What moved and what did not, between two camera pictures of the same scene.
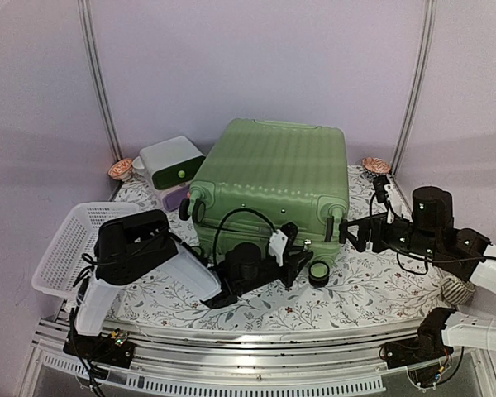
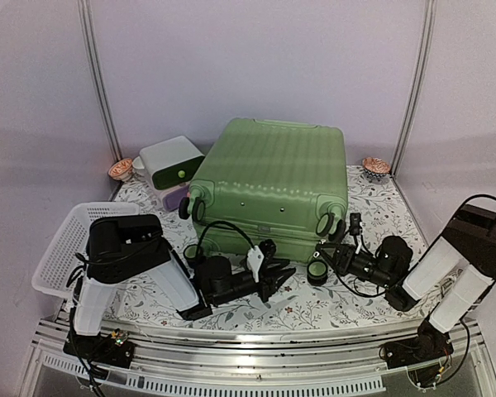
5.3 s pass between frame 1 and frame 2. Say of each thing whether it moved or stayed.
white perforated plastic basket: stayed
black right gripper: moved
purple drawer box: stayed
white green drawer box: stayed
